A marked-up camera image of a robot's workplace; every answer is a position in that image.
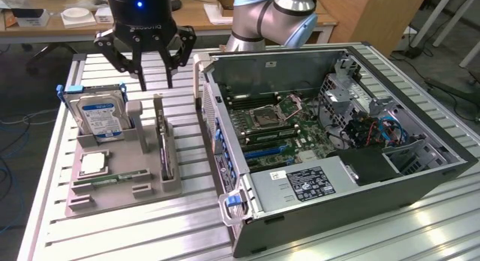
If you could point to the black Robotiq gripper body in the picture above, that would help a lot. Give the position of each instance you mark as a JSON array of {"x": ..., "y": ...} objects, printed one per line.
[{"x": 142, "y": 16}]

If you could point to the graphics card with black fan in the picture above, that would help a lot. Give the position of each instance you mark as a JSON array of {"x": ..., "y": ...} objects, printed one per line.
[{"x": 166, "y": 148}]

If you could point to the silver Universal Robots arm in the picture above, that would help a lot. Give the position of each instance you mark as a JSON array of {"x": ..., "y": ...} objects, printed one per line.
[{"x": 254, "y": 16}]

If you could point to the blue expansion slot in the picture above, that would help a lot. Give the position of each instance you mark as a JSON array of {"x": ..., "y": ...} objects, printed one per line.
[{"x": 264, "y": 153}]

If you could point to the black round lamp base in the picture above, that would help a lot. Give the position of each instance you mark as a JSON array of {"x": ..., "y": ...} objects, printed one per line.
[{"x": 176, "y": 3}]

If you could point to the small white labelled box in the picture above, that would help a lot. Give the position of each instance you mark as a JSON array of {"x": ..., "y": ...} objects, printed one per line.
[{"x": 102, "y": 15}]

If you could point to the white papers stack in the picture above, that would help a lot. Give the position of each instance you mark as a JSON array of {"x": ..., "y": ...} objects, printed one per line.
[{"x": 217, "y": 15}]

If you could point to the white round dish on box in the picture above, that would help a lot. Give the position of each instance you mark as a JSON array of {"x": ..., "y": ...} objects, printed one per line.
[{"x": 77, "y": 17}]

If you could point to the wooden desk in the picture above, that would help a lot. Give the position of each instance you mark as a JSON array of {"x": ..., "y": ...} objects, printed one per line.
[{"x": 52, "y": 31}]

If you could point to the black chair base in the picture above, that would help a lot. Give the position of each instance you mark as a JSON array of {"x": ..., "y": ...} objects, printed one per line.
[{"x": 44, "y": 54}]

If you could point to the hard disk with blue label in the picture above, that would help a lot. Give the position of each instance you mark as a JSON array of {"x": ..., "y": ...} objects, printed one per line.
[{"x": 98, "y": 117}]

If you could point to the white box with dark lid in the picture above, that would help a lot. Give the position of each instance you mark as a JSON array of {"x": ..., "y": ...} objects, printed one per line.
[{"x": 32, "y": 17}]

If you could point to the CPU socket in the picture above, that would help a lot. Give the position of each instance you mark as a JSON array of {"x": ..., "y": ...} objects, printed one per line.
[{"x": 264, "y": 118}]

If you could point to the metal socket cover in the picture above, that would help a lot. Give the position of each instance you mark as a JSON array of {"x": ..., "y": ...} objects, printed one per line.
[{"x": 290, "y": 105}]

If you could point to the silver CPU chip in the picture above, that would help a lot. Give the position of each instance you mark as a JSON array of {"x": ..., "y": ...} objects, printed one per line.
[{"x": 92, "y": 163}]

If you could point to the green motherboard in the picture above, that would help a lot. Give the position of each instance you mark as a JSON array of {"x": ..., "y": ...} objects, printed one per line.
[{"x": 306, "y": 137}]

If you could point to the metal disk bay cage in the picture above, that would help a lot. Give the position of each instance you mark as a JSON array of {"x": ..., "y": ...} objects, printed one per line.
[{"x": 338, "y": 103}]

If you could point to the grey parts rack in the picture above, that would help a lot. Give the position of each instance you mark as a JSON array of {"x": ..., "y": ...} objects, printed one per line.
[{"x": 126, "y": 196}]

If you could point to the wooden cabinet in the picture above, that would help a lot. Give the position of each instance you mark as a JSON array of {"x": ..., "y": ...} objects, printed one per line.
[{"x": 378, "y": 19}]

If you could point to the grey power supply unit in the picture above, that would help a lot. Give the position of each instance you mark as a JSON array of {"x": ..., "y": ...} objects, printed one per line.
[{"x": 269, "y": 193}]

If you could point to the black power adapter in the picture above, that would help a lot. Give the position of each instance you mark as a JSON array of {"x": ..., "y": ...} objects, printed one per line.
[{"x": 412, "y": 53}]

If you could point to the open black PC case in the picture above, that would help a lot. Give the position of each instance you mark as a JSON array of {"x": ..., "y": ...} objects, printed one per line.
[{"x": 337, "y": 216}]

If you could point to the black floor stand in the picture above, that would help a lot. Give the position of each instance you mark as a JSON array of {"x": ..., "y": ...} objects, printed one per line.
[{"x": 454, "y": 88}]

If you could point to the white table frame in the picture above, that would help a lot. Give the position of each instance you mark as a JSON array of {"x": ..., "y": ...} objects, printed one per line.
[{"x": 449, "y": 16}]

